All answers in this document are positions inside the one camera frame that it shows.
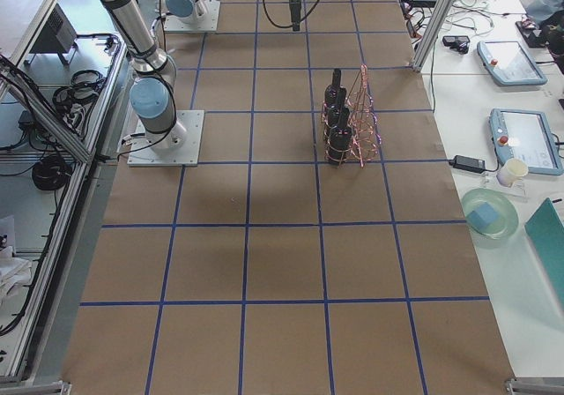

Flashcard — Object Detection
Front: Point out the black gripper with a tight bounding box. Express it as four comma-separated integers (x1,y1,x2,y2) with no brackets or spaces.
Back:
288,0,302,32

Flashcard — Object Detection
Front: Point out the wine bottle in basket left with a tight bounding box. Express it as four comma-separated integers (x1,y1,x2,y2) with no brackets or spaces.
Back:
323,68,345,110

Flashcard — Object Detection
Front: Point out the translucent green plate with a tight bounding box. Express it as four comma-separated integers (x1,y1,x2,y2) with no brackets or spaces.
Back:
461,188,519,240

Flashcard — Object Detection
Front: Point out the wine bottle in basket right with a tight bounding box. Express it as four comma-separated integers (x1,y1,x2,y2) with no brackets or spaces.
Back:
327,107,353,165

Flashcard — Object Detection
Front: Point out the black power adapter brick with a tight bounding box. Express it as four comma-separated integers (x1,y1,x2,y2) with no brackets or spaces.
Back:
449,155,486,174

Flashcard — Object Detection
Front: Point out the copper wire wine basket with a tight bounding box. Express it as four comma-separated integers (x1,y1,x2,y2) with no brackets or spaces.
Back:
321,64,382,166

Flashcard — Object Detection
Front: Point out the teal board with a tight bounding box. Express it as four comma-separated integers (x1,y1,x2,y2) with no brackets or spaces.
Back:
525,198,563,293

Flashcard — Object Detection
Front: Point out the white paper cup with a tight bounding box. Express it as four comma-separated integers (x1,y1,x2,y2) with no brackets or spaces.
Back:
496,158,529,187

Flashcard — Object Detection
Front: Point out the blue foam cube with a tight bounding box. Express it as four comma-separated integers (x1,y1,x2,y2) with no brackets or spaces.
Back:
466,202,500,231

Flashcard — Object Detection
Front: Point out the aluminium frame post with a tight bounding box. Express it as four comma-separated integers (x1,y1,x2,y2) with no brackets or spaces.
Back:
412,0,455,72

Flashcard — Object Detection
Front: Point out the blue teach pendant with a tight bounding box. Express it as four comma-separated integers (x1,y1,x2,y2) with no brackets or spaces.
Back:
489,108,563,175
477,41,547,86

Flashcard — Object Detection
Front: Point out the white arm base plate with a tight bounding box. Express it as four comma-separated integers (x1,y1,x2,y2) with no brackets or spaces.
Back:
164,0,220,34
127,110,204,167

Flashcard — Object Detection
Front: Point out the lower blue teach pendant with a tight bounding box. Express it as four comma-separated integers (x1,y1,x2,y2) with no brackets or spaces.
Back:
489,108,563,175

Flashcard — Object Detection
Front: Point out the wine bottle in basket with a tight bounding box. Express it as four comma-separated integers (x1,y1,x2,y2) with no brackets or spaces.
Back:
327,107,353,165
323,68,345,110

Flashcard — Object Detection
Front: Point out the black small stand device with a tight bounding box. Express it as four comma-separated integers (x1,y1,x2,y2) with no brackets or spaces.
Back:
442,35,470,54

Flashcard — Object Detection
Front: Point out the dark glass wine bottle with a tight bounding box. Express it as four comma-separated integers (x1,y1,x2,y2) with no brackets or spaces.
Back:
325,87,347,137

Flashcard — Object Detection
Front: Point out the upper blue teach pendant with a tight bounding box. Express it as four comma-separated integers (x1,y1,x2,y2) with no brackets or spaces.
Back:
477,41,547,86

